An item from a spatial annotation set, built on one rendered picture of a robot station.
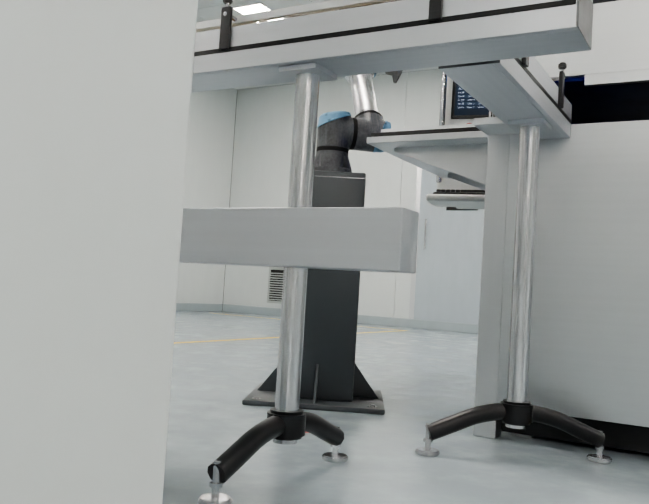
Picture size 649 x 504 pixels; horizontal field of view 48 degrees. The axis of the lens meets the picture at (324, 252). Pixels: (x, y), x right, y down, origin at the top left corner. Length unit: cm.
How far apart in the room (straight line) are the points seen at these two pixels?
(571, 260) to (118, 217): 144
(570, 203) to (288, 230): 90
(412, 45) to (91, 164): 73
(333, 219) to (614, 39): 106
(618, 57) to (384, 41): 89
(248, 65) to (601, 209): 103
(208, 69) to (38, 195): 90
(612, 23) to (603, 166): 39
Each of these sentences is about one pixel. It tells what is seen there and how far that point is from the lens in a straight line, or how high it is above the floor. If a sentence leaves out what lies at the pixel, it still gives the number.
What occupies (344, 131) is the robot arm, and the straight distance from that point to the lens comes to 257.
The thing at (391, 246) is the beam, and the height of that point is 48.
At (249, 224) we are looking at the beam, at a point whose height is 51.
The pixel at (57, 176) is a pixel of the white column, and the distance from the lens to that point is 80.
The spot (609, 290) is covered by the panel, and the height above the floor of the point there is 43.
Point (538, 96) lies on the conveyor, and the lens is 176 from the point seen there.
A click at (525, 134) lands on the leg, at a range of 190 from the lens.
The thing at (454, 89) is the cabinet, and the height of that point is 130.
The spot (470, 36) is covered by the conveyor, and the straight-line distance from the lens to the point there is 135.
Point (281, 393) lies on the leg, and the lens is 148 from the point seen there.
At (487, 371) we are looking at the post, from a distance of 212.
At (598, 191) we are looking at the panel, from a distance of 207.
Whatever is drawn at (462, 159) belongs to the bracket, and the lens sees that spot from 228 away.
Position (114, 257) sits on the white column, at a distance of 85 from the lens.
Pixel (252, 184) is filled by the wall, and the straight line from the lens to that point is 945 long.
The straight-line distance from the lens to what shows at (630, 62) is 213.
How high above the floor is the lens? 39
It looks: 3 degrees up
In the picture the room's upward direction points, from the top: 4 degrees clockwise
